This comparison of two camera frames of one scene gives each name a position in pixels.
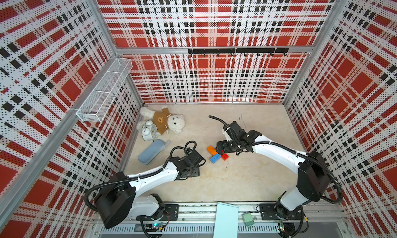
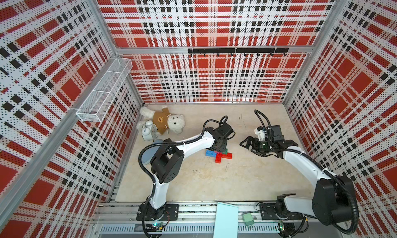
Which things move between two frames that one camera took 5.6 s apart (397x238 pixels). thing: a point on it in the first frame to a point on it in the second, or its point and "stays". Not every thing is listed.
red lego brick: x=225 y=156 to x=218 y=158
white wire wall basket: x=104 y=93 stays
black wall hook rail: x=239 y=50 stays
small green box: x=248 y=219 stays
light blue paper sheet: x=226 y=221 stays
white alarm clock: x=149 y=131 stays
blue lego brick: x=215 y=158 to x=210 y=153
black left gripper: x=196 y=171 to x=224 y=144
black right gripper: x=224 y=144 to x=254 y=140
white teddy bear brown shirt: x=164 y=120 stays
